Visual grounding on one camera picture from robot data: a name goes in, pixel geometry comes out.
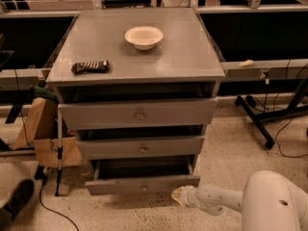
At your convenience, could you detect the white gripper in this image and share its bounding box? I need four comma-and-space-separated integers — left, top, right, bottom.
171, 186, 199, 208

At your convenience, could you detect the grey bottom drawer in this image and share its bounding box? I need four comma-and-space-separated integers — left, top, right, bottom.
86, 155, 200, 195

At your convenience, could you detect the grey drawer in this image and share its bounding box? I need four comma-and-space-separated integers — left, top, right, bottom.
86, 155, 200, 195
59, 98, 217, 130
77, 136, 204, 160

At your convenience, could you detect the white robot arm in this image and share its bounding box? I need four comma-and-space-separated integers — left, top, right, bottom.
171, 170, 308, 231

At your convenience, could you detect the grey middle drawer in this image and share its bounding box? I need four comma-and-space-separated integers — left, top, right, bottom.
77, 136, 204, 160

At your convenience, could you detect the grey top drawer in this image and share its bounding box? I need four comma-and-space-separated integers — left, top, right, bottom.
59, 98, 217, 130

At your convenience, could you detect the grey wooden drawer cabinet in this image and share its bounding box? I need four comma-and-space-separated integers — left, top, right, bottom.
45, 7, 226, 175

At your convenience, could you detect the grey black tripod pole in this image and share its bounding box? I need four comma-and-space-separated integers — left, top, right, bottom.
55, 108, 63, 196

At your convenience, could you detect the yellow foam scrap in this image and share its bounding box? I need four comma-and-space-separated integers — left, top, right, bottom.
238, 60, 254, 67

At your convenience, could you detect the black metal stand base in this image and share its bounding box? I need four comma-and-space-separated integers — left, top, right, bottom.
235, 78, 308, 149

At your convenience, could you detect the dark striped snack bag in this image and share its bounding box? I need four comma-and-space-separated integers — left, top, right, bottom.
71, 61, 109, 75

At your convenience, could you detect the brown paper bag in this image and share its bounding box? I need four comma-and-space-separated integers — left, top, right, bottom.
11, 97, 83, 169

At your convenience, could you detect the black shoe left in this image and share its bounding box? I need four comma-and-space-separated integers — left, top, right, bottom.
0, 179, 35, 229

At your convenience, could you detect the white bowl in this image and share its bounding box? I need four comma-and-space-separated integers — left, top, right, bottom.
124, 26, 164, 50

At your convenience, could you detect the black floor cable left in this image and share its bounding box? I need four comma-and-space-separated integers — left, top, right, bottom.
38, 176, 81, 231

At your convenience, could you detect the black floor cable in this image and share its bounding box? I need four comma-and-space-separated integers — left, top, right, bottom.
274, 64, 308, 160
38, 176, 81, 231

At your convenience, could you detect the black floor cable right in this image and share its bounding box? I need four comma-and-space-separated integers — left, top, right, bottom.
274, 64, 308, 160

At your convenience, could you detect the grey rail right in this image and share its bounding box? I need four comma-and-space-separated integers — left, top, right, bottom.
221, 59, 308, 82

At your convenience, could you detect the grey rail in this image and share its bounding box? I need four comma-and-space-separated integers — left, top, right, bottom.
0, 68, 50, 91
221, 59, 308, 82

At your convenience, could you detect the grey rail left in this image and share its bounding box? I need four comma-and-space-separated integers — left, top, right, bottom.
0, 68, 50, 91

